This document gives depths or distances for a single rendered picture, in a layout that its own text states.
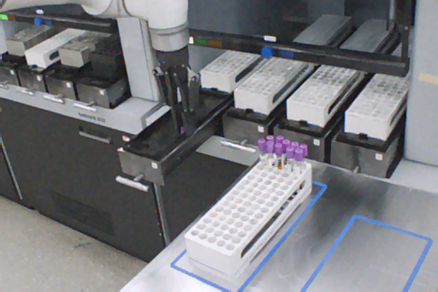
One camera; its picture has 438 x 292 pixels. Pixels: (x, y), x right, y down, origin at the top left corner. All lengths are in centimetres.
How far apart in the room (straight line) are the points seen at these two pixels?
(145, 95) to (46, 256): 95
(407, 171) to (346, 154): 15
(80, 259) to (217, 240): 141
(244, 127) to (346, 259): 55
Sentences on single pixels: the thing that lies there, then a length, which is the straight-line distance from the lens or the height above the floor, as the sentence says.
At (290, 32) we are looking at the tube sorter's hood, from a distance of 134.
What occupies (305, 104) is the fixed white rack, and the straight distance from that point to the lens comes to 137.
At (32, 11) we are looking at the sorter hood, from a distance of 195.
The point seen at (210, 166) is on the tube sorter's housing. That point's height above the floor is 63.
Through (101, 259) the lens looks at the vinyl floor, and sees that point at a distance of 229.
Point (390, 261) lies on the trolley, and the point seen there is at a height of 82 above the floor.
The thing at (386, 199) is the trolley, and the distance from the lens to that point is 114.
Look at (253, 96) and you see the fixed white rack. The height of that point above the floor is 86.
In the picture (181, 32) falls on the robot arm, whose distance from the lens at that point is 125.
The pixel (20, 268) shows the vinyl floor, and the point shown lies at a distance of 238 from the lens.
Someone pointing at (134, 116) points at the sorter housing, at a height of 73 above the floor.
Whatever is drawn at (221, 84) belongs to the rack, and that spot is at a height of 84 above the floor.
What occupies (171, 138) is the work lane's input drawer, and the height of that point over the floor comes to 80.
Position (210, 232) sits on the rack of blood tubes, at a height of 87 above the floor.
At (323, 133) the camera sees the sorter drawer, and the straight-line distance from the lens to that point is 136.
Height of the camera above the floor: 152
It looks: 30 degrees down
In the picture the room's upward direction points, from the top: 10 degrees counter-clockwise
